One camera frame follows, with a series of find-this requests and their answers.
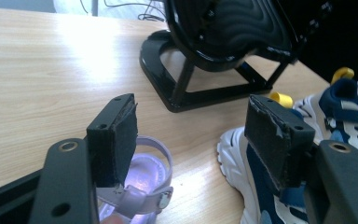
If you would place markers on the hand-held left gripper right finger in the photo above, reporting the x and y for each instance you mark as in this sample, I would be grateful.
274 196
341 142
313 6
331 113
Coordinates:
276 140

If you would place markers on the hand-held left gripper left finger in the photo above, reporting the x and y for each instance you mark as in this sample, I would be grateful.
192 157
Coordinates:
65 174

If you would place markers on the navy and white sneaker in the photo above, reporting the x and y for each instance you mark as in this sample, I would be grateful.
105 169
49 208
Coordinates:
345 102
230 155

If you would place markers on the red and black shoe rack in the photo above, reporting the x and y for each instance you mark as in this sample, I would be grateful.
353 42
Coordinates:
223 31

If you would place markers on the white metal desk frame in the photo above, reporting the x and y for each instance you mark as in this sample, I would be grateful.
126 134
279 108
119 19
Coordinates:
94 7

